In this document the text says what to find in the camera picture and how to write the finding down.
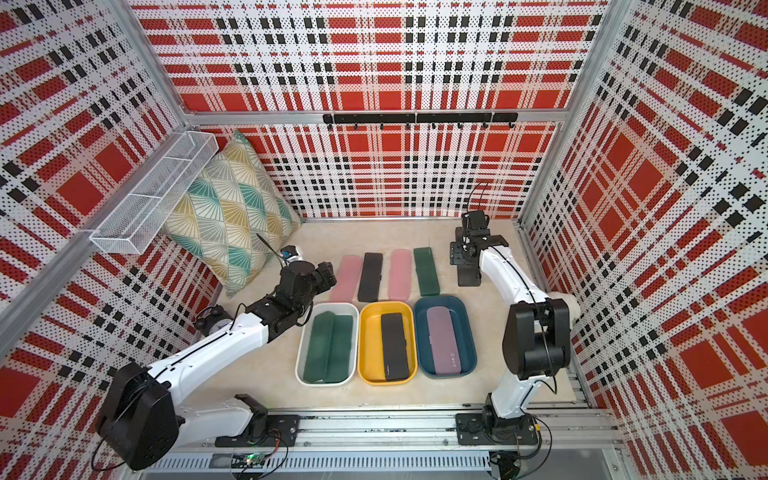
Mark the white storage tray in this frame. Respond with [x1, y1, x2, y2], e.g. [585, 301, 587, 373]
[295, 302, 359, 387]

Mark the black pencil case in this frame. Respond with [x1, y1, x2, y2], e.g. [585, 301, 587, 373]
[456, 258, 482, 287]
[357, 252, 383, 303]
[381, 313, 410, 382]

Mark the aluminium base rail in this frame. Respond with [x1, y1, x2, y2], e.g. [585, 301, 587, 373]
[128, 407, 625, 454]

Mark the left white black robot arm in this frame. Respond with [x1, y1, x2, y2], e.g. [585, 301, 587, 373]
[96, 258, 337, 471]

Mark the patterned throw pillow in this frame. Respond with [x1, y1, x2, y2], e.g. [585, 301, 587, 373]
[162, 131, 302, 296]

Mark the teal storage tray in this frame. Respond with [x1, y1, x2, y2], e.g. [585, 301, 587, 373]
[413, 295, 477, 379]

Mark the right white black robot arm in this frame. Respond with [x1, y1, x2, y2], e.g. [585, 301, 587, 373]
[450, 210, 572, 446]

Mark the white plush seal toy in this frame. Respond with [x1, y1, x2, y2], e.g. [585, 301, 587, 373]
[548, 291, 582, 321]

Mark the black hook rail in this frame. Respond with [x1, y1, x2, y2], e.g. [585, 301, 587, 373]
[322, 112, 519, 126]

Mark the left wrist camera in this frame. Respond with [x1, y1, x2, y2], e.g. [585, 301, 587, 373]
[280, 245, 302, 264]

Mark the pink pencil case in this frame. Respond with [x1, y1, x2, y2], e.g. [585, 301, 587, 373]
[427, 306, 462, 376]
[387, 249, 413, 302]
[329, 255, 363, 302]

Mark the black alarm clock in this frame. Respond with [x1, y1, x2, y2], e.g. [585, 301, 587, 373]
[193, 305, 233, 337]

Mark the white wire mesh shelf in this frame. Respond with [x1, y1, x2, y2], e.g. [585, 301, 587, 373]
[90, 130, 218, 255]

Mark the yellow storage tray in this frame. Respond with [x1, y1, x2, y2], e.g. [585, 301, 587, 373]
[357, 301, 418, 386]

